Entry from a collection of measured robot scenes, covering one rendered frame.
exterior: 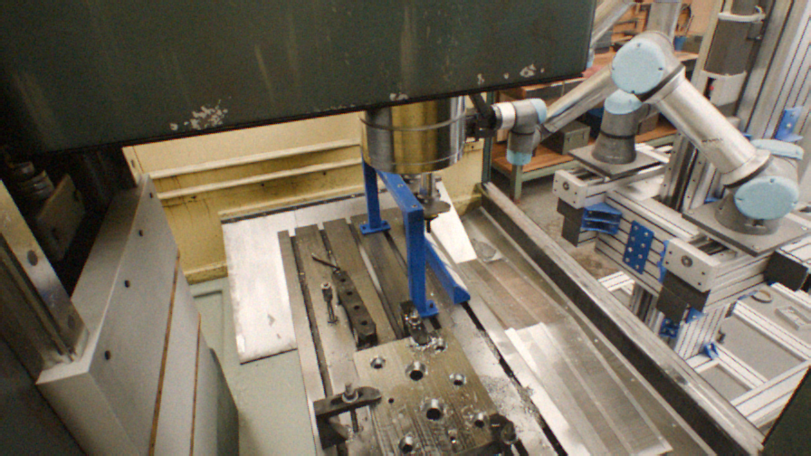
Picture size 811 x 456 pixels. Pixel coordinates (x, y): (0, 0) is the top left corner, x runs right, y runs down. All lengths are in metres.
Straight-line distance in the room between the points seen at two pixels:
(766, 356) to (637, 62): 1.57
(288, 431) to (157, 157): 0.98
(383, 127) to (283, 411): 1.02
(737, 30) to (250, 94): 1.33
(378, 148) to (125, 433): 0.45
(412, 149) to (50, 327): 0.44
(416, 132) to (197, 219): 1.36
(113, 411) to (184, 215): 1.33
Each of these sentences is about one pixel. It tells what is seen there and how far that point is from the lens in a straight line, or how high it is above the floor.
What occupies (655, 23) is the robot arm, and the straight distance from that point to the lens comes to 1.81.
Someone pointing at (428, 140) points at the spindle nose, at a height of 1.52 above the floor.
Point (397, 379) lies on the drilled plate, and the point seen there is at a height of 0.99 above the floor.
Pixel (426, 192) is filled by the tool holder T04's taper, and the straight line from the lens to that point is 1.10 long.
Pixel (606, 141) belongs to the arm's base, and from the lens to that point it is 1.78.
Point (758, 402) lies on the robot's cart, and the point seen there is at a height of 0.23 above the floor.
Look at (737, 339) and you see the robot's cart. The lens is 2.50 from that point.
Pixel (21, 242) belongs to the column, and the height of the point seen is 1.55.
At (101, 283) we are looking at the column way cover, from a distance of 0.69.
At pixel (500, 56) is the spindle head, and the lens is 0.60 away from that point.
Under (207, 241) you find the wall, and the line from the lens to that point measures 1.94.
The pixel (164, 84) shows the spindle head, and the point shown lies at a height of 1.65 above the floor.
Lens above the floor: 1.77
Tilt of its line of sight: 33 degrees down
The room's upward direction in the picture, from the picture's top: 3 degrees counter-clockwise
